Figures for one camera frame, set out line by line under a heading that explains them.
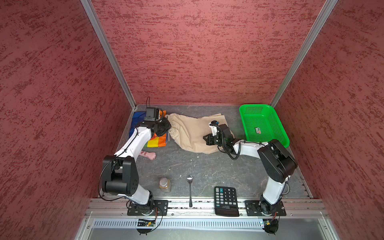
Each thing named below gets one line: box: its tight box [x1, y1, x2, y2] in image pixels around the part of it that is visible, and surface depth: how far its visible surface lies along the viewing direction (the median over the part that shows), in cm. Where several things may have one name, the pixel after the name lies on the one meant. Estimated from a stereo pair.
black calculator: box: [214, 186, 240, 217], surface depth 76 cm
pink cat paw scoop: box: [139, 150, 157, 160], surface depth 92 cm
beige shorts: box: [165, 113, 234, 154], surface depth 98 cm
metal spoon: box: [187, 174, 194, 208], surface depth 84 cm
